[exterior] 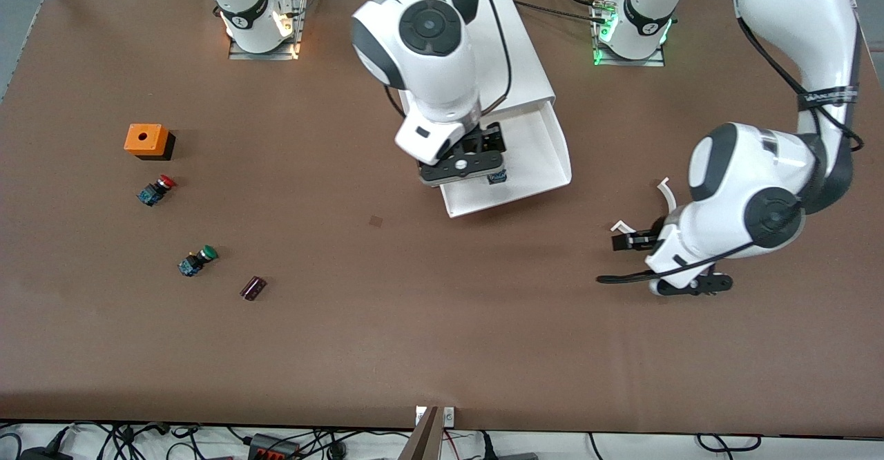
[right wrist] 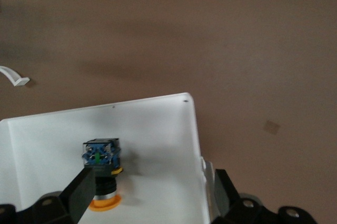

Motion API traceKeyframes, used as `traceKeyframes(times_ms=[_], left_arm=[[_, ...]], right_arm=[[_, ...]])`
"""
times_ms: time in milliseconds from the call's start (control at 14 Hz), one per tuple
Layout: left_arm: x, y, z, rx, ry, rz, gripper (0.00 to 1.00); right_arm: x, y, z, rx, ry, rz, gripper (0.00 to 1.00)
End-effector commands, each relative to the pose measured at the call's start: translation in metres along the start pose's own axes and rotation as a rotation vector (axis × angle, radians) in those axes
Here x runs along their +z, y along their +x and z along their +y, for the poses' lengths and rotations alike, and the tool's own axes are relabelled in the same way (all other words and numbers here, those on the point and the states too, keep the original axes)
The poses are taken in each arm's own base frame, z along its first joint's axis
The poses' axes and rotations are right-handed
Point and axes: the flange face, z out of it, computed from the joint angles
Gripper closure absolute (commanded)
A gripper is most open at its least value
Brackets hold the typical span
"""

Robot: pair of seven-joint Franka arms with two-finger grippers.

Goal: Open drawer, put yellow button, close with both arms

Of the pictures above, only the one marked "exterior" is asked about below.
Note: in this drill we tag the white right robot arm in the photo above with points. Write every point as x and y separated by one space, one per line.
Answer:
428 66

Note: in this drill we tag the orange button enclosure box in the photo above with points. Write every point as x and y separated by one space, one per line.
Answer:
145 139

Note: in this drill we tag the white curved plastic strip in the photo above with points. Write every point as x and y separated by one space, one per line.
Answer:
666 190

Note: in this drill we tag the black power adapter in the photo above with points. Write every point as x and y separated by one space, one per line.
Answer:
45 454

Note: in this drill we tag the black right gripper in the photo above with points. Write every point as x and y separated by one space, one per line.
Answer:
487 139

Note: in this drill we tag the black power strip red switches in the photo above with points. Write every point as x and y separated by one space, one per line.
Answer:
274 446

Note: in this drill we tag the dark purple capacitor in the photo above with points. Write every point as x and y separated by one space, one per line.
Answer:
253 288

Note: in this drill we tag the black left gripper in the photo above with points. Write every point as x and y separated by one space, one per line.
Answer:
650 237

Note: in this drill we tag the small white bracket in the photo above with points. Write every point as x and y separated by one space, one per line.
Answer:
420 416
449 416

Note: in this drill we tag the white drawer tray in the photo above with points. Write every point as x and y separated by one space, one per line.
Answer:
532 163

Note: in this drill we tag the brown wooden post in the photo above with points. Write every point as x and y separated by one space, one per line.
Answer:
423 439

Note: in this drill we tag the green push button switch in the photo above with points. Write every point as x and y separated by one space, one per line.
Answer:
197 261

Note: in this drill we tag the yellow push button switch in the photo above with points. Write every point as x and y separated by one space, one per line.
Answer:
497 177

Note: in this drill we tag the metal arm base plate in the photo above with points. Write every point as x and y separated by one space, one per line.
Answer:
298 25
602 56

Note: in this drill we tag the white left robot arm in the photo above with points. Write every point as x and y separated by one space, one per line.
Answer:
732 170

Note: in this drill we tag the white drawer cabinet housing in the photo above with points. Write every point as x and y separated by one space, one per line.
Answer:
525 52

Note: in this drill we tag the red push button switch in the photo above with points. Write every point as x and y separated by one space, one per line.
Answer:
155 190

